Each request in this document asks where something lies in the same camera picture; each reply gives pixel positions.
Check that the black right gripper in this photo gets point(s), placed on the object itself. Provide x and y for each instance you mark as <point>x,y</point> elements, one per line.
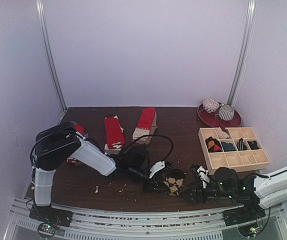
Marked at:
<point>198,189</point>

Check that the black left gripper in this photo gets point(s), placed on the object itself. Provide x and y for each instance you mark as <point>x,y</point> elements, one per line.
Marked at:
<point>154,184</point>

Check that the brown argyle sock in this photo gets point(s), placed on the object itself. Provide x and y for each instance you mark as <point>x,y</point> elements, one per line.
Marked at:
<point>174,182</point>

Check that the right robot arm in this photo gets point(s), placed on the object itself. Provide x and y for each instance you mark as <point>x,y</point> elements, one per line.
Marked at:
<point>254,189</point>

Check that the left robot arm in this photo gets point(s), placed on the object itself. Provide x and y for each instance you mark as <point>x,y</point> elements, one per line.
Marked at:
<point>55,145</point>

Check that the rolled colourful socks in box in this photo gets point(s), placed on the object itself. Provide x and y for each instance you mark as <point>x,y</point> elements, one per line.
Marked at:
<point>213,145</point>

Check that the red sock middle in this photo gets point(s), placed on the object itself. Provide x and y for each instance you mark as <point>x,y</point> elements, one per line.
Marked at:
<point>113,133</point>

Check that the red white sock right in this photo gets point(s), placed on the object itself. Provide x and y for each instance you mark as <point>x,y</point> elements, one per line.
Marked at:
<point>144,123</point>

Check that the purple striped sock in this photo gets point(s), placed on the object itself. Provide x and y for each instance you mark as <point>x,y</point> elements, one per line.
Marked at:
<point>86,135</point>

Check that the teal rolled sock in box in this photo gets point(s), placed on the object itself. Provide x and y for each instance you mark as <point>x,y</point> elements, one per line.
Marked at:
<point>228,146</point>

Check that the wooden divided organizer box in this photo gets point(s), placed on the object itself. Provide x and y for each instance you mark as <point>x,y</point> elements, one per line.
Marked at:
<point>236,148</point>

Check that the beige sock in box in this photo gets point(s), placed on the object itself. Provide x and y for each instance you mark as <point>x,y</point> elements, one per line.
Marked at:
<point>222,134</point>

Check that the black striped sock in box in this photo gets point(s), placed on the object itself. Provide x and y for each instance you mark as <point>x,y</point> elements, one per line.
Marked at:
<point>241,146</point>

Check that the red sock far left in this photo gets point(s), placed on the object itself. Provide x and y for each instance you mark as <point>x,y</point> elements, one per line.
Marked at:
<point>80,129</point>

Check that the red round tray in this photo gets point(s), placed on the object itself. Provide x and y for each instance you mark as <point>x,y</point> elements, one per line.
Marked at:
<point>213,120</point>

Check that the grey striped cup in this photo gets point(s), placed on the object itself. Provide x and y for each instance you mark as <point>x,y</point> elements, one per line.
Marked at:
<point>226,112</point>

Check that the white patterned bowl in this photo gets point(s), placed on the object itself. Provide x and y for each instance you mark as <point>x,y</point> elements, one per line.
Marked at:
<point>210,105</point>

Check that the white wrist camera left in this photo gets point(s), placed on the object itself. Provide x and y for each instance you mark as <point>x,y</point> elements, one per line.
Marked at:
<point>158,166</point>

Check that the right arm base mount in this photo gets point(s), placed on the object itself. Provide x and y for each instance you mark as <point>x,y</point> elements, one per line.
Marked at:
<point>244,214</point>

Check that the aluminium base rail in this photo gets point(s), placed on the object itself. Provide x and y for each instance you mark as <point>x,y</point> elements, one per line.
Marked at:
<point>91,224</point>

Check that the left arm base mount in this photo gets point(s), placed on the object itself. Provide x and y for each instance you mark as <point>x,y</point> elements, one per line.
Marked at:
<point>50,215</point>

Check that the aluminium frame post right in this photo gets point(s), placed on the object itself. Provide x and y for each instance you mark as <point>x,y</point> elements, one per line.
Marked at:
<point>244,50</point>

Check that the aluminium frame post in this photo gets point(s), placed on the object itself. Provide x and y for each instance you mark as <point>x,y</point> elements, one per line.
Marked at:
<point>244,50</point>
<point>49,55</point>

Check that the aluminium frame post left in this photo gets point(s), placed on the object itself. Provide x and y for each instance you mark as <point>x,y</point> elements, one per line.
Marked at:
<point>49,55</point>

